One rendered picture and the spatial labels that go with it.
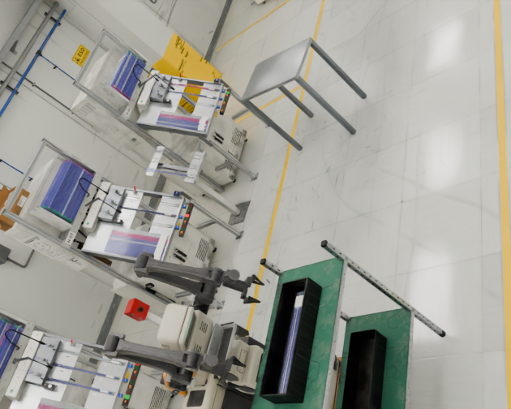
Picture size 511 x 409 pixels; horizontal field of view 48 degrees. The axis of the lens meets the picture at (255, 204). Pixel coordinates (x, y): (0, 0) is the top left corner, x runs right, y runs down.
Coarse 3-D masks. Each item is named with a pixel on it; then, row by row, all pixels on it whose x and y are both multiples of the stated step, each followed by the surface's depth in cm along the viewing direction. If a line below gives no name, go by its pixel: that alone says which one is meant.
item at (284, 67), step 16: (288, 48) 498; (304, 48) 474; (320, 48) 485; (256, 64) 529; (272, 64) 504; (288, 64) 480; (336, 64) 496; (256, 80) 509; (272, 80) 486; (288, 80) 466; (304, 80) 465; (352, 80) 507; (256, 96) 497; (288, 96) 550; (320, 96) 476; (256, 112) 518; (304, 112) 564; (336, 112) 486; (352, 128) 497
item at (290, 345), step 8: (296, 304) 280; (296, 312) 277; (296, 320) 274; (296, 328) 272; (288, 344) 269; (288, 352) 267; (288, 360) 264; (288, 368) 261; (288, 376) 258; (280, 384) 259; (280, 392) 257
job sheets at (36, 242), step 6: (30, 240) 482; (36, 240) 479; (42, 240) 477; (36, 246) 488; (42, 246) 485; (48, 246) 483; (54, 246) 482; (48, 252) 495; (54, 252) 492; (60, 252) 489; (54, 258) 503; (72, 258) 494; (78, 264) 501; (84, 264) 498
